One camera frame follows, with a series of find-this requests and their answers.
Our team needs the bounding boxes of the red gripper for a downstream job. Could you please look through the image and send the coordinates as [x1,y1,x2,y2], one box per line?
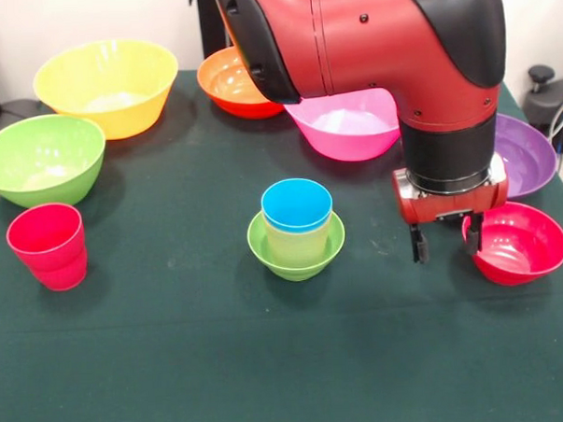
[390,152,514,267]

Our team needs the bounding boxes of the small red bowl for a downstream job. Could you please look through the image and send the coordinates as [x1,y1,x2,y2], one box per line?
[459,199,563,289]

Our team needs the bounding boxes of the yellow cup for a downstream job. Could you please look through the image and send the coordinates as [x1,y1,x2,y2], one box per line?
[262,209,334,271]

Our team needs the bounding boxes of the small green bowl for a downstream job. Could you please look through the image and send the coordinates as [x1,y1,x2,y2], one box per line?
[245,205,349,285]

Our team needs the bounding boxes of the blue cup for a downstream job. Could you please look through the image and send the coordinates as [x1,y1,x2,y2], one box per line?
[260,176,336,235]

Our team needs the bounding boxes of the large green bowl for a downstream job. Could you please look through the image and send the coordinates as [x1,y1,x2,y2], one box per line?
[0,111,109,210]

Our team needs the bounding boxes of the purple bowl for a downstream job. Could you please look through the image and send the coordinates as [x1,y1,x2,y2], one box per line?
[491,110,560,201]

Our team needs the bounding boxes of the large pink bowl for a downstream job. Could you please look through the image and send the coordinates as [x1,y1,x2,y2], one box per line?
[283,86,403,166]

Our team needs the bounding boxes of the dark green tablecloth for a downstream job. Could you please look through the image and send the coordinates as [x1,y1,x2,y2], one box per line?
[0,52,563,422]

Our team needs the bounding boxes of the orange bowl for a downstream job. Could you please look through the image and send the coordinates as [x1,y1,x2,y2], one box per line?
[195,44,286,122]

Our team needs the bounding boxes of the large yellow bowl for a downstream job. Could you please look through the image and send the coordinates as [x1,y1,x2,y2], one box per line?
[31,35,183,144]

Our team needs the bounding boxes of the white and blue cables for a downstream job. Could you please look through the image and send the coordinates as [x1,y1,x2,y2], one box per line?
[545,93,563,162]

